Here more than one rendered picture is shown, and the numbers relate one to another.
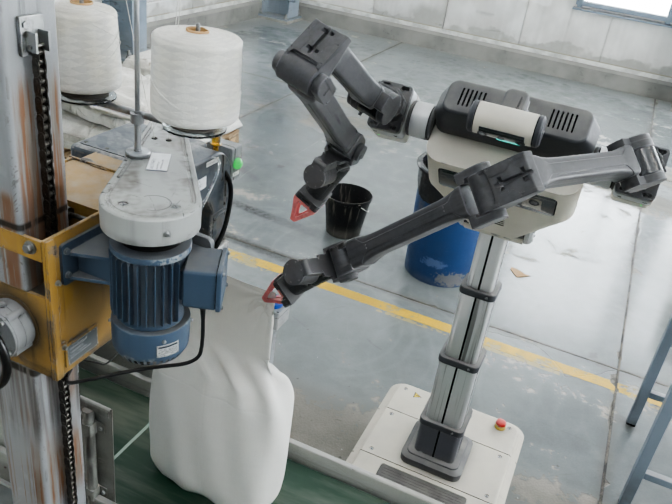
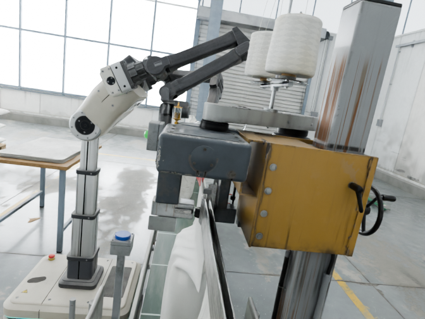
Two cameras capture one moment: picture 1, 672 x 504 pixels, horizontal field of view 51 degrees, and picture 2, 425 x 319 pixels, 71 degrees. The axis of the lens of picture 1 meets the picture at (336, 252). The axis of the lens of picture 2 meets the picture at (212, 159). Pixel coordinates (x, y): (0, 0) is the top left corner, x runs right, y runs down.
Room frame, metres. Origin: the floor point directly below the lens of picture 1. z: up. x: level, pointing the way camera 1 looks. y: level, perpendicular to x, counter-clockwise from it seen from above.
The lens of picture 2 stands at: (1.92, 1.27, 1.44)
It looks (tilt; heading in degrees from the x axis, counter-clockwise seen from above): 12 degrees down; 243
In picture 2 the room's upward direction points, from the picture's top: 9 degrees clockwise
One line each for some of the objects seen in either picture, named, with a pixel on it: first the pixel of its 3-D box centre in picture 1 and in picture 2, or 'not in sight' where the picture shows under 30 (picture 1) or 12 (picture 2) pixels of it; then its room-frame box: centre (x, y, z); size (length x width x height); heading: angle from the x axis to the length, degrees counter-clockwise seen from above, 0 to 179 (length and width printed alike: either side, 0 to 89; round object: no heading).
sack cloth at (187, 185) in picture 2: not in sight; (188, 161); (0.79, -1.53, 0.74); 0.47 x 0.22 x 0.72; 68
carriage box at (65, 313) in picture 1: (64, 262); (298, 189); (1.24, 0.56, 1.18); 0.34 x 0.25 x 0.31; 160
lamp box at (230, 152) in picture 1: (223, 159); (155, 135); (1.67, 0.32, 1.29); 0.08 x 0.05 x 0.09; 70
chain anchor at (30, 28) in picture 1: (36, 36); not in sight; (1.12, 0.53, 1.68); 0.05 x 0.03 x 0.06; 160
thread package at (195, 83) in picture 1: (196, 76); (269, 57); (1.27, 0.30, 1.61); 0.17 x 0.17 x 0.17
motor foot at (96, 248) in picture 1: (102, 260); not in sight; (1.12, 0.43, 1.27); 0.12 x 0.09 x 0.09; 160
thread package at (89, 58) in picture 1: (83, 45); (294, 46); (1.36, 0.54, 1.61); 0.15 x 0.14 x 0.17; 70
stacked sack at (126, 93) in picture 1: (146, 96); not in sight; (4.23, 1.32, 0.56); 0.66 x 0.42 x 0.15; 160
